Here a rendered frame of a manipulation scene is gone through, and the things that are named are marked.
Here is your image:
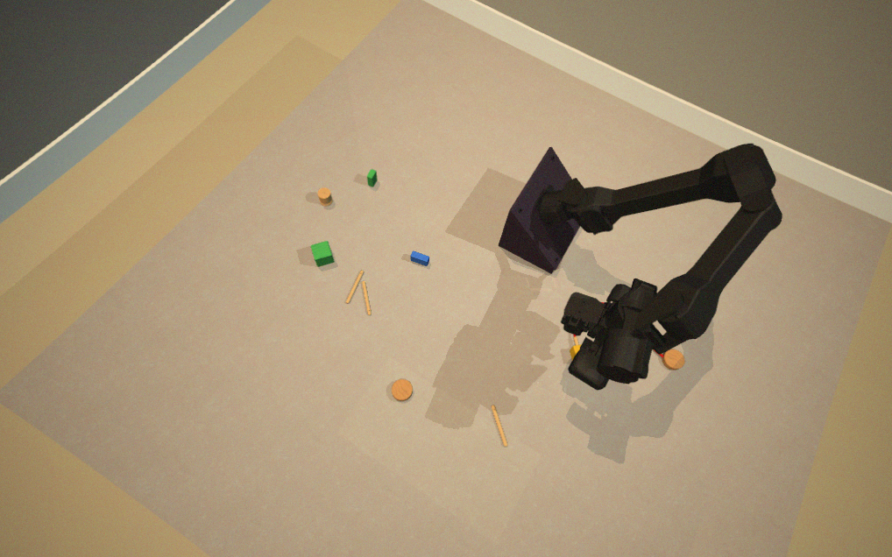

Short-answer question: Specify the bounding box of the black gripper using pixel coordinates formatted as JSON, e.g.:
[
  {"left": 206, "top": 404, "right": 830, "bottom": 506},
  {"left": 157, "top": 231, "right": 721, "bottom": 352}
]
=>
[{"left": 568, "top": 284, "right": 631, "bottom": 390}]

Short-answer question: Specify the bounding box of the small blue block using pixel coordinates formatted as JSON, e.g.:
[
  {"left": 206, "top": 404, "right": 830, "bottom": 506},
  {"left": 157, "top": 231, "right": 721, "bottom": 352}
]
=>
[{"left": 411, "top": 251, "right": 429, "bottom": 266}]

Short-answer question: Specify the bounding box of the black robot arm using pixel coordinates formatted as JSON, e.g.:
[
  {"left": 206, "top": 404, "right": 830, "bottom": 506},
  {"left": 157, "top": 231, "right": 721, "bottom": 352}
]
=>
[{"left": 534, "top": 144, "right": 782, "bottom": 384}]

